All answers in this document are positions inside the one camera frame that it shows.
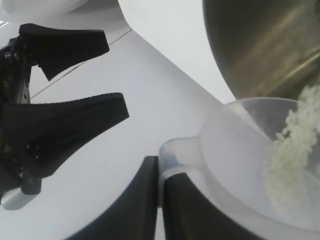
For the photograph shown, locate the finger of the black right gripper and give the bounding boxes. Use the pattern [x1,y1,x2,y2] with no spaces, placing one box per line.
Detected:
[0,92,130,181]
[19,23,110,82]

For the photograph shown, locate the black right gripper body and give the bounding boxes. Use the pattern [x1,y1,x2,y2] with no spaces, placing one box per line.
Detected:
[0,37,33,201]

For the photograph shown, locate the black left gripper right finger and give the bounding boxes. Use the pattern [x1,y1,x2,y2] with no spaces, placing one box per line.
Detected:
[161,172,266,240]

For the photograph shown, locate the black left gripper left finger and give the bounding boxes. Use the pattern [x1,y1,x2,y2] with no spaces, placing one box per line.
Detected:
[67,155,161,240]

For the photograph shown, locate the clear plastic measuring cup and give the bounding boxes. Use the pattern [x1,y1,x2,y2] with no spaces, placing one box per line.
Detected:
[157,97,320,240]

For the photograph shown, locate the white rice grains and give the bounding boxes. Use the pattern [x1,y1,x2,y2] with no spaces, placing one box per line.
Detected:
[261,83,320,218]

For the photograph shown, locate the stainless steel mixing bowl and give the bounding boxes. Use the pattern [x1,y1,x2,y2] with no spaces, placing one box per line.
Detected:
[201,0,320,101]

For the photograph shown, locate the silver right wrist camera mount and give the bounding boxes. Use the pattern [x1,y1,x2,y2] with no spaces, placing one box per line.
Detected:
[0,172,43,211]

